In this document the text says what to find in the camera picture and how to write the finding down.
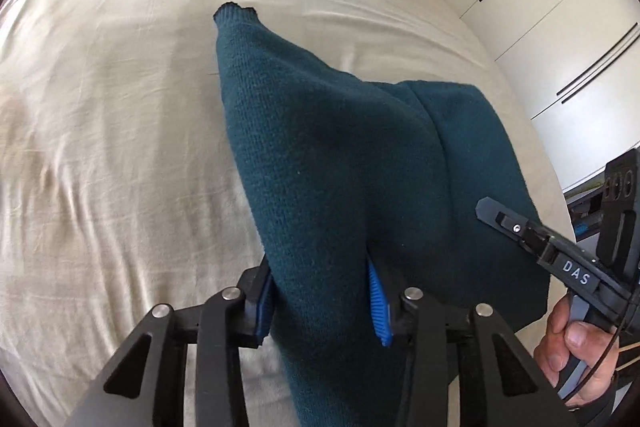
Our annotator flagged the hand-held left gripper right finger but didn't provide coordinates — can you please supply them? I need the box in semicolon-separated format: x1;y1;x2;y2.
367;257;576;427

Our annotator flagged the bed with beige sheet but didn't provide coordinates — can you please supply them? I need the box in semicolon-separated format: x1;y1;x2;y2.
0;0;576;427

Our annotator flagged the thin black cable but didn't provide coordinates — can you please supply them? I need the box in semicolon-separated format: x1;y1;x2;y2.
564;292;640;405

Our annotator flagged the cream wardrobe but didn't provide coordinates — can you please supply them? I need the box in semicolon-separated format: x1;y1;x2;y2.
400;0;640;194

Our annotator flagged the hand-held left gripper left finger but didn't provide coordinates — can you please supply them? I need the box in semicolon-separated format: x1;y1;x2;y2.
65;254;275;427

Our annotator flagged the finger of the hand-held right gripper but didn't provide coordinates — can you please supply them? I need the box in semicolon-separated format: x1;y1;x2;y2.
475;198;553;260

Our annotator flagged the person's right hand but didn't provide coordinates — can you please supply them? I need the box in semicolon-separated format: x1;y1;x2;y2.
532;296;627;408

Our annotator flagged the dark teal knit sweater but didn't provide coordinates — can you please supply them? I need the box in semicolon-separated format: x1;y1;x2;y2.
213;2;551;427

